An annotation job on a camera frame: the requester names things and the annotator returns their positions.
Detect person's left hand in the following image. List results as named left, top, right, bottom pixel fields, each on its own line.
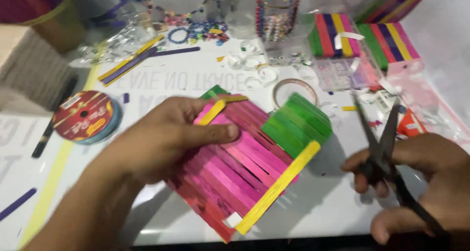
left=106, top=96, right=242, bottom=188

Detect person's right hand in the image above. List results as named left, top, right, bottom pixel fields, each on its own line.
left=341, top=133, right=470, bottom=246

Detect black scissors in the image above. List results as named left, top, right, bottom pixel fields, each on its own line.
left=351, top=91, right=450, bottom=240

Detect pink green craft stick house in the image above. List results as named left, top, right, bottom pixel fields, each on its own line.
left=166, top=84, right=333, bottom=243

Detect orange packet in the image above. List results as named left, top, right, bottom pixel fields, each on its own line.
left=396, top=109, right=427, bottom=138

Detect red ribbon spool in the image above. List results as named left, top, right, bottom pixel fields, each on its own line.
left=52, top=90, right=122, bottom=145

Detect pink plastic bag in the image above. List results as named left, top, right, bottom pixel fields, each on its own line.
left=384, top=59, right=470, bottom=143

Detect yellow and purple stick bunch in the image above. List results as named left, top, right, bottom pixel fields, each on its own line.
left=97, top=34, right=165, bottom=87

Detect long purple craft stick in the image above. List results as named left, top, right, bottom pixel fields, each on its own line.
left=0, top=187, right=37, bottom=222
left=148, top=46, right=201, bottom=58

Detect crumpled clear plastic bag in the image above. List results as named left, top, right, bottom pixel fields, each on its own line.
left=78, top=12, right=156, bottom=65

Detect black pen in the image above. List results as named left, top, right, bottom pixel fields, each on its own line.
left=31, top=75, right=78, bottom=159

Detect heap of white tape scraps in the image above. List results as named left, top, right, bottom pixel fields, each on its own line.
left=219, top=39, right=281, bottom=91

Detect pile of coloured beads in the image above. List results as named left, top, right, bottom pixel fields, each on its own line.
left=187, top=19, right=230, bottom=47

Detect clear tape roll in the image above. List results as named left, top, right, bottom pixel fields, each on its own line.
left=272, top=78, right=318, bottom=111

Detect clear bead organiser box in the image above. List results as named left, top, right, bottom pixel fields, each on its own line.
left=311, top=56, right=383, bottom=92

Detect clear plastic bottle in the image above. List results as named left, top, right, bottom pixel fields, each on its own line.
left=225, top=0, right=258, bottom=39

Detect banded coloured craft stick bundle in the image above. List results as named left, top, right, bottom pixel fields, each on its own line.
left=308, top=12, right=363, bottom=59

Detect blue bead bracelet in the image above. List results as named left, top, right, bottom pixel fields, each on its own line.
left=167, top=26, right=190, bottom=45

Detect glass jar with bead strings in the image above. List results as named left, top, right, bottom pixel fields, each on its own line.
left=256, top=0, right=300, bottom=43

